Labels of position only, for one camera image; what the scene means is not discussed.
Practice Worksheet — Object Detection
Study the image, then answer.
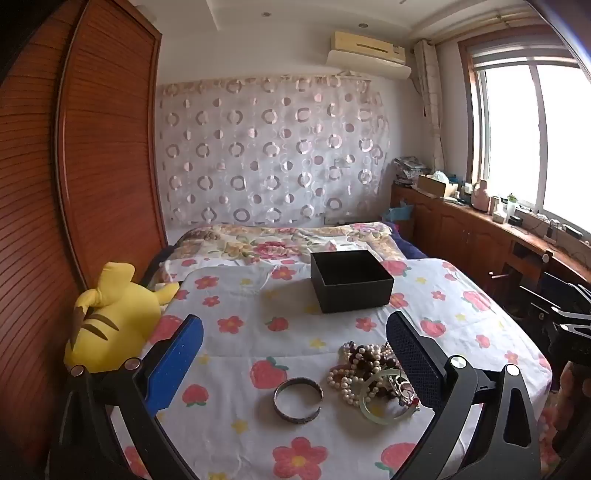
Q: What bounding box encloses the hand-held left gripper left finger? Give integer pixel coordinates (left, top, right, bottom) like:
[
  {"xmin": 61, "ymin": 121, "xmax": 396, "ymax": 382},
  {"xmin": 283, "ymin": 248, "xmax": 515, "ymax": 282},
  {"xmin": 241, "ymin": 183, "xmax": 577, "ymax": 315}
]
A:
[{"xmin": 48, "ymin": 313, "xmax": 205, "ymax": 480}]

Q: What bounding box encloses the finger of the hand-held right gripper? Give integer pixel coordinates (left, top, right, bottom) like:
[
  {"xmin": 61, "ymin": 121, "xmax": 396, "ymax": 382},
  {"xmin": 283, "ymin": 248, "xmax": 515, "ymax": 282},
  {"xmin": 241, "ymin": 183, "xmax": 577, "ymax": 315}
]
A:
[{"xmin": 545, "ymin": 281, "xmax": 591, "ymax": 344}]

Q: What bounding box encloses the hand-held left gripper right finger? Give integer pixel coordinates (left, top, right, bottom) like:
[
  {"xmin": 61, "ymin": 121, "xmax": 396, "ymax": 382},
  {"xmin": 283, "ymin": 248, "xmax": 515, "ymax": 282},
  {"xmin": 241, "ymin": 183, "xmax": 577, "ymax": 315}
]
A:
[{"xmin": 385, "ymin": 311, "xmax": 543, "ymax": 480}]

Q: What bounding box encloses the pearl necklace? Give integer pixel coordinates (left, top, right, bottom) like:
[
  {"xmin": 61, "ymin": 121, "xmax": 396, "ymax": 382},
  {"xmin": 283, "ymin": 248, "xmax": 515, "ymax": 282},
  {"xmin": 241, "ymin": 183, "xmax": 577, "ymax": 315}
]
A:
[{"xmin": 329, "ymin": 344, "xmax": 402, "ymax": 409}]

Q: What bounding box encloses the black jewelry box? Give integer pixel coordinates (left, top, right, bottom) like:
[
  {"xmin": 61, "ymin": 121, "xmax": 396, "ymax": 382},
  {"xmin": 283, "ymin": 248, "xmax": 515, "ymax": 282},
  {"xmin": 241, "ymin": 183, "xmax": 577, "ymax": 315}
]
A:
[{"xmin": 310, "ymin": 250, "xmax": 394, "ymax": 313}]

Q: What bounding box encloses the green jade bangle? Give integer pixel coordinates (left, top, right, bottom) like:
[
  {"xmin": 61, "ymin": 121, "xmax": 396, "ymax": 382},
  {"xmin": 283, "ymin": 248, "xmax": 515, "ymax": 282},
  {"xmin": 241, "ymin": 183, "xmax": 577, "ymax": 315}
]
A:
[{"xmin": 359, "ymin": 369, "xmax": 423, "ymax": 425}]

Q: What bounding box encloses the yellow plush toy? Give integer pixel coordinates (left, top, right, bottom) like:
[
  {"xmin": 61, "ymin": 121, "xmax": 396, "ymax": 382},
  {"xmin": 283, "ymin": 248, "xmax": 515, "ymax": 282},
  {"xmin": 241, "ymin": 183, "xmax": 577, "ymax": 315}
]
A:
[{"xmin": 64, "ymin": 261, "xmax": 180, "ymax": 374}]

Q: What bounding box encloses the white flower-print bedsheet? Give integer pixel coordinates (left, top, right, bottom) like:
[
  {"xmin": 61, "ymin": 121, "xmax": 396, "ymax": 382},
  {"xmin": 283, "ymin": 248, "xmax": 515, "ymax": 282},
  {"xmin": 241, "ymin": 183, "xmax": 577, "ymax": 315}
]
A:
[{"xmin": 111, "ymin": 256, "xmax": 552, "ymax": 480}]

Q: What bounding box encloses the dark blue blanket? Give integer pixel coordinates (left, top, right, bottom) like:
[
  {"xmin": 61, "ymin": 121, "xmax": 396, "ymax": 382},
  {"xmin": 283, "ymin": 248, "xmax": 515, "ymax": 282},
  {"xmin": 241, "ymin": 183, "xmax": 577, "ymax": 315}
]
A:
[{"xmin": 385, "ymin": 222, "xmax": 430, "ymax": 259}]

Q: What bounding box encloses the silver cuff bangle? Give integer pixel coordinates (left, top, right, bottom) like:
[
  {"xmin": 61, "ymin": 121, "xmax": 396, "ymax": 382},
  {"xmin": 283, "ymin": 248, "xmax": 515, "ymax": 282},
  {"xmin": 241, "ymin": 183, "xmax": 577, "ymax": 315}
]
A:
[{"xmin": 273, "ymin": 377, "xmax": 324, "ymax": 422}]

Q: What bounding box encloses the long wooden cabinet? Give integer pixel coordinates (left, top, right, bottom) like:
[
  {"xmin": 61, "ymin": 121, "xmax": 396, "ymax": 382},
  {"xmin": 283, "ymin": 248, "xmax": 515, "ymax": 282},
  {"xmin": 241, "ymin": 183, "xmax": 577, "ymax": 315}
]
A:
[{"xmin": 390, "ymin": 182, "xmax": 591, "ymax": 324}]

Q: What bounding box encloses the floral quilt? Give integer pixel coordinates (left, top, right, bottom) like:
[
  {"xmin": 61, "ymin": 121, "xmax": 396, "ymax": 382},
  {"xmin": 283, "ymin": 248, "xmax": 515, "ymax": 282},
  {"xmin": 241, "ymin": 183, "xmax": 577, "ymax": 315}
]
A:
[{"xmin": 159, "ymin": 222, "xmax": 407, "ymax": 278}]

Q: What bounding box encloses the blue bag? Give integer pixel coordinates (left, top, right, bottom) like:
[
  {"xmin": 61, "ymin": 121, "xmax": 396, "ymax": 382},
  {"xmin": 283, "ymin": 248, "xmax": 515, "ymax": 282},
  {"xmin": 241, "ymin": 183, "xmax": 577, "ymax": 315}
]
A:
[{"xmin": 381, "ymin": 200, "xmax": 415, "ymax": 223}]

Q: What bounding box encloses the pink bottle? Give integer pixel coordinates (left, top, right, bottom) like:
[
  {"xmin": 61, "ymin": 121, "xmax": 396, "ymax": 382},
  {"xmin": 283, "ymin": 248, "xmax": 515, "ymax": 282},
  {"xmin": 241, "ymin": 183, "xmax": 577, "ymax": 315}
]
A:
[{"xmin": 471, "ymin": 179, "xmax": 492, "ymax": 213}]

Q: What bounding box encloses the cardboard box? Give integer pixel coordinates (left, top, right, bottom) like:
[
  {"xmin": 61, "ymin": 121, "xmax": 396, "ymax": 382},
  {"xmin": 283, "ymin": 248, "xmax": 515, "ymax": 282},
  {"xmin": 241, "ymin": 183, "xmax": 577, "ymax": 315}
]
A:
[{"xmin": 417, "ymin": 173, "xmax": 458, "ymax": 199}]

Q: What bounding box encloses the wood-framed window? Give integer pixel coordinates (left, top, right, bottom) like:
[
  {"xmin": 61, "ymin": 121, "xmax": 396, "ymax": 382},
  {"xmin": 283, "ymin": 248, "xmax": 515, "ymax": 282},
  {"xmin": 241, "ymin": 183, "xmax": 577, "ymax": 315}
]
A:
[{"xmin": 457, "ymin": 25, "xmax": 591, "ymax": 236}]

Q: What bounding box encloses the stack of magazines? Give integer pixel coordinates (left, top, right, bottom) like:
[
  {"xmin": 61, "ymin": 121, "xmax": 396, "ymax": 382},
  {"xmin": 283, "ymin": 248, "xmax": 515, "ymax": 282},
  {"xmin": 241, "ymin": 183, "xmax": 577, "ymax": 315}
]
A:
[{"xmin": 393, "ymin": 156, "xmax": 428, "ymax": 188}]

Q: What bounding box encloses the wooden slatted wardrobe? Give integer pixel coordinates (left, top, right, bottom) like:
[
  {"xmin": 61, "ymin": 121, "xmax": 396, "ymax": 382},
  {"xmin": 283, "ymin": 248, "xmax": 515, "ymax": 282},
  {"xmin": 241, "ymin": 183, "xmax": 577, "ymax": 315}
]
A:
[{"xmin": 0, "ymin": 0, "xmax": 168, "ymax": 480}]

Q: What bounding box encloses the tied cream window curtain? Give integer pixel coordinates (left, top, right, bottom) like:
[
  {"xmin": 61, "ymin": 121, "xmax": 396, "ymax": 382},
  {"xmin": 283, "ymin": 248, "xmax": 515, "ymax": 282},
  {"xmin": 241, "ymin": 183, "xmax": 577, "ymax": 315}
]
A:
[{"xmin": 413, "ymin": 39, "xmax": 446, "ymax": 174}]

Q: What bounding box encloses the white air conditioner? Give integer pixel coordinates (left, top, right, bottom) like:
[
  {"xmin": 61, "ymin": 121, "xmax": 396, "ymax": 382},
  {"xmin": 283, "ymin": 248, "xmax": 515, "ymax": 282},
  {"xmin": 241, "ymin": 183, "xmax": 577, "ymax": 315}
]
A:
[{"xmin": 326, "ymin": 49, "xmax": 412, "ymax": 79}]

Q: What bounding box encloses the beige air conditioner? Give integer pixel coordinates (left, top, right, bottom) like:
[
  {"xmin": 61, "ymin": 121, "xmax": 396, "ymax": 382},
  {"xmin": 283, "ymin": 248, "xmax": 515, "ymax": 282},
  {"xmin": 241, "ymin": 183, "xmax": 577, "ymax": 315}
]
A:
[{"xmin": 331, "ymin": 31, "xmax": 407, "ymax": 64}]

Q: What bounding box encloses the silver chain bracelet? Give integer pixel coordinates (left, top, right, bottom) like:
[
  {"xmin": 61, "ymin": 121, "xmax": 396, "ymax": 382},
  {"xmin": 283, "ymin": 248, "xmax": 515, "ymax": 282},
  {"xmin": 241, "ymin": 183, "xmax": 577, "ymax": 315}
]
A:
[{"xmin": 390, "ymin": 376, "xmax": 421, "ymax": 409}]

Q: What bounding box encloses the circle-patterned wall cloth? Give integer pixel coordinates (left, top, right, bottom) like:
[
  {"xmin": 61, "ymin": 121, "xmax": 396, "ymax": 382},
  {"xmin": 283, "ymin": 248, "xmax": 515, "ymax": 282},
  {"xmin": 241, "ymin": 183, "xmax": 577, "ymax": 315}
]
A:
[{"xmin": 157, "ymin": 76, "xmax": 391, "ymax": 227}]

